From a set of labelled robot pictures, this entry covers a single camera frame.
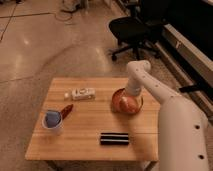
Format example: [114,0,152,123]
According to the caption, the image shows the orange ceramic bowl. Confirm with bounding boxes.
[111,88,143,115]

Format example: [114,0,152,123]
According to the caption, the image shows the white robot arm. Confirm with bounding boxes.
[125,60,210,171]

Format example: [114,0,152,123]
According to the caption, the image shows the white bottle lying flat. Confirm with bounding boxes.
[64,88,95,101]

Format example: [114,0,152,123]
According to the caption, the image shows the wooden table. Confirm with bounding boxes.
[25,78,159,162]

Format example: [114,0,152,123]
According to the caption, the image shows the black rectangular box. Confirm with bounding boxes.
[100,133,129,145]

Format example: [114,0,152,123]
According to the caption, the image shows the black office chair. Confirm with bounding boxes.
[107,0,168,62]

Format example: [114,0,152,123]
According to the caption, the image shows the white cup with blue cloth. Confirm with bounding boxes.
[42,110,62,135]

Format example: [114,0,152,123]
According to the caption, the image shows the grey bag on floor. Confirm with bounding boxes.
[61,0,81,13]

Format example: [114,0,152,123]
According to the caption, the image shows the black floor cable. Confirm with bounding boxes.
[0,2,73,43]

